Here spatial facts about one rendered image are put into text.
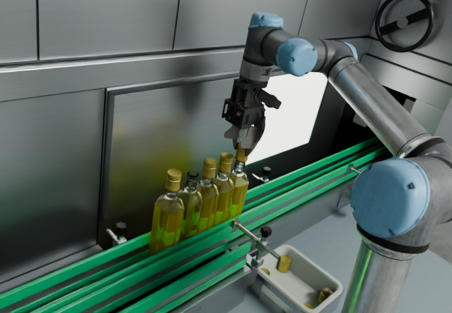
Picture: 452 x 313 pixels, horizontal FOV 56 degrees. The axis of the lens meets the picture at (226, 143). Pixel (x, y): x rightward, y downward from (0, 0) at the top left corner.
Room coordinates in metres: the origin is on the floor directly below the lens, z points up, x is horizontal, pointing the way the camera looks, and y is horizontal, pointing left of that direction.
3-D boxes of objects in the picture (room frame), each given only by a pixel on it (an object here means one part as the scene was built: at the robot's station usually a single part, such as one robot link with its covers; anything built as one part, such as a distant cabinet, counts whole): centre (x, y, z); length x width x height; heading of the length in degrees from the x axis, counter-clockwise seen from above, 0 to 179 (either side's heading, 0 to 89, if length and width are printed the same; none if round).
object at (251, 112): (1.00, -0.03, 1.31); 0.09 x 0.08 x 0.12; 139
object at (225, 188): (0.98, -0.01, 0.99); 0.06 x 0.06 x 0.21; 51
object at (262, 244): (0.92, -0.13, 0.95); 0.17 x 0.03 x 0.12; 50
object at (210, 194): (0.93, 0.03, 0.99); 0.06 x 0.06 x 0.21; 50
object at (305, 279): (0.95, -0.28, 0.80); 0.22 x 0.17 x 0.09; 50
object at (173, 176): (0.84, 0.10, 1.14); 0.04 x 0.04 x 0.04
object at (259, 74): (1.00, -0.04, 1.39); 0.08 x 0.08 x 0.05
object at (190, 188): (0.89, 0.06, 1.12); 0.03 x 0.03 x 0.05
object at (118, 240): (0.82, 0.22, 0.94); 0.07 x 0.04 x 0.13; 50
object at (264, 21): (1.00, -0.04, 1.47); 0.09 x 0.08 x 0.11; 35
